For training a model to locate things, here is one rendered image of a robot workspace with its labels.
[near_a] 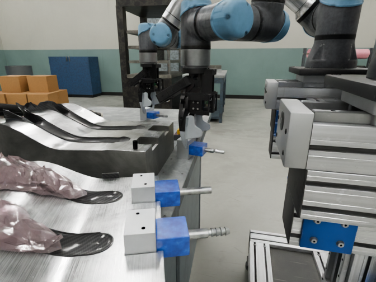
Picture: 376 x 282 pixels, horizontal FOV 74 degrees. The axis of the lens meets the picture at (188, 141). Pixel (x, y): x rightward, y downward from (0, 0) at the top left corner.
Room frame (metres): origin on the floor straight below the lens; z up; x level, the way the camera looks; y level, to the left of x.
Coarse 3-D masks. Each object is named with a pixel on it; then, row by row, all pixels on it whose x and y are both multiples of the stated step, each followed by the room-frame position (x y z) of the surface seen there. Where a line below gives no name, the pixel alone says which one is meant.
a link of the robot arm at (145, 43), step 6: (144, 24) 1.07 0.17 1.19; (150, 24) 1.08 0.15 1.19; (138, 30) 1.09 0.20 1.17; (144, 30) 1.07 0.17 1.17; (138, 36) 1.09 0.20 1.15; (144, 36) 1.07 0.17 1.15; (144, 42) 1.07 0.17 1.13; (150, 42) 1.07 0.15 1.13; (144, 48) 1.07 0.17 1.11; (150, 48) 1.07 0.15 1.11; (156, 48) 1.10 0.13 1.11
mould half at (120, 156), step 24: (0, 120) 0.56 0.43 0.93; (24, 120) 0.57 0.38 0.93; (48, 120) 0.61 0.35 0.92; (72, 120) 0.67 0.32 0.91; (96, 120) 0.73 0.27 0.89; (0, 144) 0.53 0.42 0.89; (24, 144) 0.52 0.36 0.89; (48, 144) 0.52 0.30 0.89; (72, 144) 0.54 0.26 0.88; (96, 144) 0.53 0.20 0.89; (120, 144) 0.52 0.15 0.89; (144, 144) 0.52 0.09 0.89; (168, 144) 0.66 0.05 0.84; (72, 168) 0.50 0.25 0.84; (96, 168) 0.49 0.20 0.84; (120, 168) 0.48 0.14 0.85; (144, 168) 0.47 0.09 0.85
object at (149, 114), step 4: (148, 108) 1.12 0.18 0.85; (152, 108) 1.13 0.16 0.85; (140, 112) 1.11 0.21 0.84; (148, 112) 1.09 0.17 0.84; (152, 112) 1.08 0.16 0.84; (156, 112) 1.09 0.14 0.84; (140, 116) 1.11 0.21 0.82; (144, 116) 1.10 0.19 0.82; (148, 116) 1.09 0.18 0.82; (152, 116) 1.08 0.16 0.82; (156, 116) 1.09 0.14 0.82; (160, 116) 1.08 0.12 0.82; (164, 116) 1.06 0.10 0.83; (144, 120) 1.10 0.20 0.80
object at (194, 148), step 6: (180, 138) 0.67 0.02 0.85; (192, 138) 0.68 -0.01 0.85; (180, 144) 0.66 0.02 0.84; (192, 144) 0.66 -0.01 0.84; (198, 144) 0.66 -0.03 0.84; (204, 144) 0.66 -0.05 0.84; (180, 150) 0.66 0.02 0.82; (186, 150) 0.65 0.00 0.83; (192, 150) 0.64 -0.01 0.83; (198, 150) 0.64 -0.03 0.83; (204, 150) 0.65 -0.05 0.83; (210, 150) 0.64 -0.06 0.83; (216, 150) 0.64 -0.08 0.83; (222, 150) 0.63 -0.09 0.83; (180, 156) 0.66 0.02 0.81; (186, 156) 0.65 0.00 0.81
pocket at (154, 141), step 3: (138, 138) 0.56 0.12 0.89; (141, 138) 0.57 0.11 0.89; (144, 138) 0.57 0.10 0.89; (147, 138) 0.57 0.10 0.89; (150, 138) 0.57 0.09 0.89; (153, 138) 0.57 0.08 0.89; (156, 138) 0.56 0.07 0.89; (138, 141) 0.56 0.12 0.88; (141, 141) 0.57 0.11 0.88; (144, 141) 0.57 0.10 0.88; (147, 141) 0.57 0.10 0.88; (150, 141) 0.57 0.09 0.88; (153, 141) 0.57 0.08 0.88; (156, 141) 0.56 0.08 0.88; (153, 144) 0.57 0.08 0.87; (156, 144) 0.56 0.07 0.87; (153, 147) 0.54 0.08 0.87
